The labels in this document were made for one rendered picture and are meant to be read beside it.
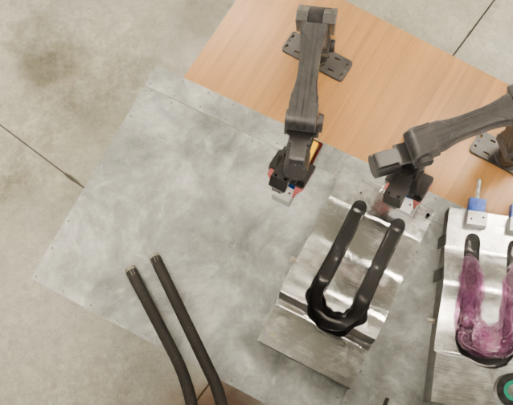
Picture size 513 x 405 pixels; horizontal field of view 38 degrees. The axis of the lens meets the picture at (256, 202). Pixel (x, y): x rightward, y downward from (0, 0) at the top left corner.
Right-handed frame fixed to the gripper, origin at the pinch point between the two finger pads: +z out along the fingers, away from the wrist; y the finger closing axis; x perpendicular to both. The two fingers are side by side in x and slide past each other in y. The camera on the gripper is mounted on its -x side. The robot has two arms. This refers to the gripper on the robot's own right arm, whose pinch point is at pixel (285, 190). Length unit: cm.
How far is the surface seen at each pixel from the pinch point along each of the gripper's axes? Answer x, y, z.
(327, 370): -26.9, 29.2, 23.9
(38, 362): -22, -64, 120
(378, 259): -0.5, 28.6, 8.1
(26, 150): 39, -112, 88
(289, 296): -19.8, 13.0, 12.5
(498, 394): -20, 66, 10
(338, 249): -2.4, 18.4, 9.2
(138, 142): 5.5, -45.0, 14.7
